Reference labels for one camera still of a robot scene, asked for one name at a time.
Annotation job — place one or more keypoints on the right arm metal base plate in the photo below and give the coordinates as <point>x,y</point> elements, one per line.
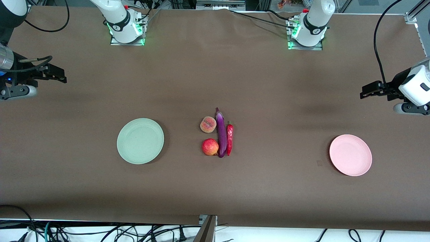
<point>117,43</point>

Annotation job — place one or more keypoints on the grey power strip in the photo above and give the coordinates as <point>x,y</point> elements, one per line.
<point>220,5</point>

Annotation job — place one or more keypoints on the brown table cloth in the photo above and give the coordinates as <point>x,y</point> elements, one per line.
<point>235,188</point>

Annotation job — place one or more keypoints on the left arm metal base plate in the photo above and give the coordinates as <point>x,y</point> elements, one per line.
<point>302,48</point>

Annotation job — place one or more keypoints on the aluminium corner profile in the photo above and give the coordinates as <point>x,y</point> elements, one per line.
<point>411,18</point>

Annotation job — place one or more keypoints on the black power plug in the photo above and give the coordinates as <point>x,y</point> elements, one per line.
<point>181,237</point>

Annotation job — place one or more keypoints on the pale green round plate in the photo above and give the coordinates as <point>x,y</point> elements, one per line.
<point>140,144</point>

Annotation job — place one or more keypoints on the pink round plate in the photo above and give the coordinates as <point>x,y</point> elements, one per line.
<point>351,156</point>

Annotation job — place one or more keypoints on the long purple eggplant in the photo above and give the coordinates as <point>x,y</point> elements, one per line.
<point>221,134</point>

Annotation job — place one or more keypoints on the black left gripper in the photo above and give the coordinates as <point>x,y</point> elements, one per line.
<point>393,88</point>

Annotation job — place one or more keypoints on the orange red background items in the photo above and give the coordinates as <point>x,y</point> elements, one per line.
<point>284,4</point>

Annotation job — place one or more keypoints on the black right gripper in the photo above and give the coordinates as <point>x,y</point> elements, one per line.
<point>24,73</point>

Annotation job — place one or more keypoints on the orange pink peach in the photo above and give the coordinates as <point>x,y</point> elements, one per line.
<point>208,125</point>

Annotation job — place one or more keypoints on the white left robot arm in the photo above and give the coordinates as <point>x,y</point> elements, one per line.
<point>314,23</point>

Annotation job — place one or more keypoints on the aluminium table edge rail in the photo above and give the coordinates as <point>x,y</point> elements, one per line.
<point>421,37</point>

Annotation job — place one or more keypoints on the red chili pepper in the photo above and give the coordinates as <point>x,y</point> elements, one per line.
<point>229,137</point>

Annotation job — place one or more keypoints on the red round pomegranate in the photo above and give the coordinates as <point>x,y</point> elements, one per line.
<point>210,147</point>

